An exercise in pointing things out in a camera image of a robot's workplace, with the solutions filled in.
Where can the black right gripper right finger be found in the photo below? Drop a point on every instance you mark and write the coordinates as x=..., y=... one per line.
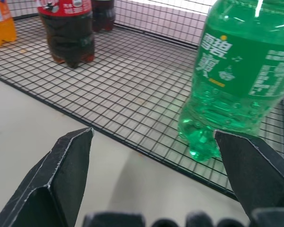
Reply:
x=258, y=175

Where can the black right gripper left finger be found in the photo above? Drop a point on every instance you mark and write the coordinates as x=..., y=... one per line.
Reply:
x=54, y=179

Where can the green Sprite plastic bottle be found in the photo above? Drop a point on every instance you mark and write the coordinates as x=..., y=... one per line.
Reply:
x=239, y=71

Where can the red-label cola plastic bottle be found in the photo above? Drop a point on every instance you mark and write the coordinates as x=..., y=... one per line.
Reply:
x=69, y=35

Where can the orange soda plastic bottle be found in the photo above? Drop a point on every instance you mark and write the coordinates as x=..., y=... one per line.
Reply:
x=0, y=23

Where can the dark cola plastic bottle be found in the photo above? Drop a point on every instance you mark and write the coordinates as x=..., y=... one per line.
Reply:
x=104, y=14

